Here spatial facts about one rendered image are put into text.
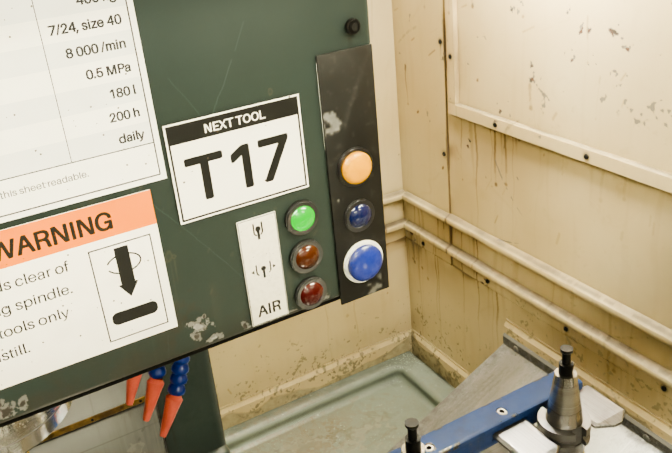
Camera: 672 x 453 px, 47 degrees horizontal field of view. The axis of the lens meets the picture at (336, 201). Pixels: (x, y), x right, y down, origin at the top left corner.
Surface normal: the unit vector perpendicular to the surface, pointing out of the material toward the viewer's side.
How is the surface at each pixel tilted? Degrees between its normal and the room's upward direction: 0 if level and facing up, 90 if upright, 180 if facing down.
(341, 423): 0
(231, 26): 90
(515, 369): 24
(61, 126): 90
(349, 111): 90
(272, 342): 90
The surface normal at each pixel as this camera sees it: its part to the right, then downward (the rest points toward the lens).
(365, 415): -0.09, -0.91
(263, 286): 0.49, 0.31
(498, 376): -0.44, -0.72
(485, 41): -0.87, 0.27
